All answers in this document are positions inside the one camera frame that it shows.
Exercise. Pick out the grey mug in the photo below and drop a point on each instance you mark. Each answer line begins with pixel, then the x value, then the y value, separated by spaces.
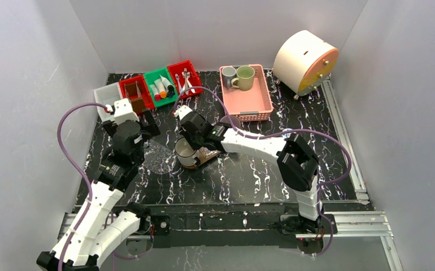
pixel 228 73

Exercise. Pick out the pink perforated basket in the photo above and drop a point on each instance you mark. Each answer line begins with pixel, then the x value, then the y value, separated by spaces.
pixel 248 105

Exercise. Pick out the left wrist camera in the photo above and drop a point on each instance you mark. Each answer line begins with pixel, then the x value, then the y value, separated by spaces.
pixel 121 111

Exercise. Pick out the green mug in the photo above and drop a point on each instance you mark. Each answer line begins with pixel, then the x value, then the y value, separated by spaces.
pixel 244 79

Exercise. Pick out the green plastic bin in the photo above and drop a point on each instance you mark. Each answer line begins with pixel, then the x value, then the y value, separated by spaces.
pixel 150 78

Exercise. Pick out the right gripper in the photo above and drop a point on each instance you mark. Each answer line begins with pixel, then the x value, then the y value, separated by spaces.
pixel 189 132

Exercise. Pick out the right red plastic bin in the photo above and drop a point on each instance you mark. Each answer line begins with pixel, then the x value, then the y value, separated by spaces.
pixel 179 67

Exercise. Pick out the white plastic bin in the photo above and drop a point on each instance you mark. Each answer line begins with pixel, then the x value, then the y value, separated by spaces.
pixel 107 95

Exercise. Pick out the purple mug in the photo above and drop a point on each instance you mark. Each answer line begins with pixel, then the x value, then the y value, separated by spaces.
pixel 231 120

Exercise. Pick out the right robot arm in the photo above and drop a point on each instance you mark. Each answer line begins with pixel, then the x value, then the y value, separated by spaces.
pixel 295 159

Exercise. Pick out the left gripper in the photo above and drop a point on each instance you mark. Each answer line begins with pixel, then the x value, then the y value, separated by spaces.
pixel 147 122

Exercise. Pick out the clear textured square holder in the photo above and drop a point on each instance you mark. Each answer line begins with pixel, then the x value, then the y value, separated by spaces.
pixel 207 154

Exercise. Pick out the pink cap toothpaste tube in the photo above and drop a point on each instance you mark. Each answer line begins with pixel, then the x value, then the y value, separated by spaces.
pixel 155 92

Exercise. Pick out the black cap toothpaste tube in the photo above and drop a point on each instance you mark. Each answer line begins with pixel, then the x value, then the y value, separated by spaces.
pixel 168 86

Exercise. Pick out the white toothbrush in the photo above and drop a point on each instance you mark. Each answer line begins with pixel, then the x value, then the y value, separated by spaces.
pixel 188 84
pixel 180 83
pixel 185 74

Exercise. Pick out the brown oval wooden tray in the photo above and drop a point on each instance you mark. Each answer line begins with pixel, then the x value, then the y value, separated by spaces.
pixel 203 160

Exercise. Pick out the orange cap toothpaste tube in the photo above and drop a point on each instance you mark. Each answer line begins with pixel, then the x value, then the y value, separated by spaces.
pixel 159 84

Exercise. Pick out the brown wooden holder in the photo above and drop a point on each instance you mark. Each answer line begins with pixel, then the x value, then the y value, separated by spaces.
pixel 133 93

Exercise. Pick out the white cylindrical appliance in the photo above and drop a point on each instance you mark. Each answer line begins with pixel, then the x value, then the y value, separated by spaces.
pixel 303 62

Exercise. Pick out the white ribbed mug black rim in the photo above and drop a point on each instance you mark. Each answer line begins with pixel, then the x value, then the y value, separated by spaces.
pixel 187 156

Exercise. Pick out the red plastic bin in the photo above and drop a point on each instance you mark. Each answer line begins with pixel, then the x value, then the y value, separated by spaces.
pixel 179 67
pixel 149 103

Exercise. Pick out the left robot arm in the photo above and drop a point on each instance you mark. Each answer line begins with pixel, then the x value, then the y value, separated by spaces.
pixel 87 243

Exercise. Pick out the left red plastic bin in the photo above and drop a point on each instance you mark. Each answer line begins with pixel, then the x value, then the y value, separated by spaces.
pixel 149 103

